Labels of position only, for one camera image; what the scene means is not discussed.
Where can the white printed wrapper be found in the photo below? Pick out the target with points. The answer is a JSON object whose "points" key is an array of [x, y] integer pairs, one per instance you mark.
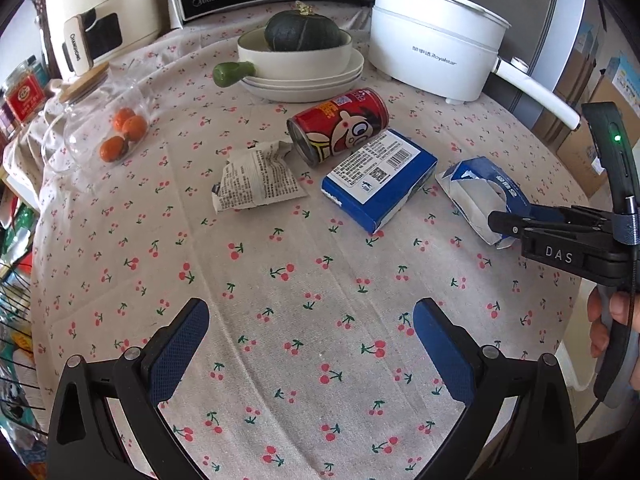
{"points": [[260, 175]]}

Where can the person's right hand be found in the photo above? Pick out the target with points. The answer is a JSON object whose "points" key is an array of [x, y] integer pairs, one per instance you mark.
{"points": [[622, 310]]}

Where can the red labelled jar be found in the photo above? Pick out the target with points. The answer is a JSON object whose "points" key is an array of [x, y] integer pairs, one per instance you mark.
{"points": [[22, 97]]}

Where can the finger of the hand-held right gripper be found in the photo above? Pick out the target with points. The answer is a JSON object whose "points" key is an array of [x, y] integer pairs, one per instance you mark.
{"points": [[570, 212], [510, 225]]}

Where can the cherry print tablecloth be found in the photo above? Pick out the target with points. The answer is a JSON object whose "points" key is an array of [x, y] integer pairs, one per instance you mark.
{"points": [[300, 285]]}

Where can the white electric pot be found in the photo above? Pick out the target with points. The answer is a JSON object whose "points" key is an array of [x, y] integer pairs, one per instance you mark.
{"points": [[425, 45]]}

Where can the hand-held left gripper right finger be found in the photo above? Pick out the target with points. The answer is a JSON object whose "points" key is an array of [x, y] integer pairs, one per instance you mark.
{"points": [[445, 355]]}

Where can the glass jar with wooden lid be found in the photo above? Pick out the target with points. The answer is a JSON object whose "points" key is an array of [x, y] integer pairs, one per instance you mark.
{"points": [[82, 130]]}

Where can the dark green pumpkin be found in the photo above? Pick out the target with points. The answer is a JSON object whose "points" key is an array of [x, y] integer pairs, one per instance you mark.
{"points": [[300, 32]]}

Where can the blue carton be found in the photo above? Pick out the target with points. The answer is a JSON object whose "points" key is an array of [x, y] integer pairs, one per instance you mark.
{"points": [[480, 185]]}

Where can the brown cardboard box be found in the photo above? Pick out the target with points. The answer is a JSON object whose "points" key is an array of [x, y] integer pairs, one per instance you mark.
{"points": [[575, 155]]}

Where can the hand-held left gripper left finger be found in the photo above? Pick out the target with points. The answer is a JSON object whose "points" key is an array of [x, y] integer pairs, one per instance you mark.
{"points": [[182, 355]]}

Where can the grey refrigerator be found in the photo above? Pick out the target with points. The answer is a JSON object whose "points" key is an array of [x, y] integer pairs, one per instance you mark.
{"points": [[565, 20]]}

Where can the red cartoon drink can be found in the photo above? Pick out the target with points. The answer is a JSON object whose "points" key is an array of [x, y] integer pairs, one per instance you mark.
{"points": [[340, 120]]}

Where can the small orange fruit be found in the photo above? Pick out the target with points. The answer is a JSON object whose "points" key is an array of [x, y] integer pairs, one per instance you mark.
{"points": [[135, 129], [124, 117], [112, 149]]}

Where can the blue and white carton box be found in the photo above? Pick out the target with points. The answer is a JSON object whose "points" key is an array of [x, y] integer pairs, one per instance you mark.
{"points": [[380, 175]]}

